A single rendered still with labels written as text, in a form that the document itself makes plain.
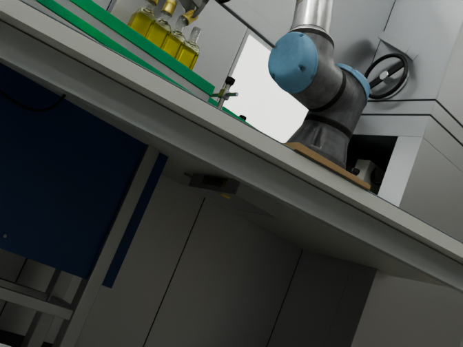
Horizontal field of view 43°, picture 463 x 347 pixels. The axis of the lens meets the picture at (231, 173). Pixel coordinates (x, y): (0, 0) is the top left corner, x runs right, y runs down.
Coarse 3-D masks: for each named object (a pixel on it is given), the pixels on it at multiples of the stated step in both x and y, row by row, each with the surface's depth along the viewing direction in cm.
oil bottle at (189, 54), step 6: (186, 42) 178; (192, 42) 179; (186, 48) 177; (192, 48) 178; (198, 48) 180; (186, 54) 177; (192, 54) 179; (198, 54) 180; (180, 60) 176; (186, 60) 177; (192, 60) 179; (186, 66) 178; (192, 66) 179
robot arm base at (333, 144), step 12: (312, 120) 133; (324, 120) 132; (300, 132) 133; (312, 132) 131; (324, 132) 130; (336, 132) 131; (348, 132) 133; (312, 144) 131; (324, 144) 129; (336, 144) 130; (348, 144) 135; (324, 156) 128; (336, 156) 130
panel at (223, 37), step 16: (128, 0) 180; (144, 0) 183; (160, 0) 187; (176, 0) 191; (128, 16) 181; (176, 16) 191; (208, 16) 199; (224, 16) 203; (208, 32) 199; (224, 32) 203; (240, 32) 208; (208, 48) 200; (224, 48) 204; (240, 48) 208; (208, 64) 200; (224, 64) 204; (208, 80) 201; (224, 80) 205
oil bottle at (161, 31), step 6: (156, 24) 170; (162, 24) 171; (168, 24) 173; (156, 30) 170; (162, 30) 171; (168, 30) 173; (150, 36) 170; (156, 36) 170; (162, 36) 172; (168, 36) 173; (156, 42) 171; (162, 42) 172; (162, 48) 172
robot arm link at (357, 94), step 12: (348, 72) 133; (348, 84) 131; (360, 84) 133; (336, 96) 129; (348, 96) 131; (360, 96) 134; (324, 108) 131; (336, 108) 131; (348, 108) 132; (360, 108) 134; (336, 120) 131; (348, 120) 132
